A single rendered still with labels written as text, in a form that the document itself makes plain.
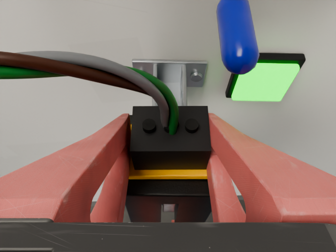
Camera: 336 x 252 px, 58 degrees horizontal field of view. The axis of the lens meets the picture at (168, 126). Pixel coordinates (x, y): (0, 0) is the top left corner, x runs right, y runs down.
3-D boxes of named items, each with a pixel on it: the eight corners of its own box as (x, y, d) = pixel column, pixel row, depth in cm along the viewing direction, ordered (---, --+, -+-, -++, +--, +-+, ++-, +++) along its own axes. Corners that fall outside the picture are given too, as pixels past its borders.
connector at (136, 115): (141, 154, 16) (140, 191, 15) (132, 102, 12) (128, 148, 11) (198, 154, 16) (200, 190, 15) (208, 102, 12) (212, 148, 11)
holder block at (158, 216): (134, 160, 19) (131, 225, 17) (127, 113, 15) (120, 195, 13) (200, 161, 20) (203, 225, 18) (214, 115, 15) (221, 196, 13)
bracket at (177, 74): (134, 83, 21) (129, 149, 18) (132, 58, 18) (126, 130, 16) (202, 84, 21) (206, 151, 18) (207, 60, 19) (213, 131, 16)
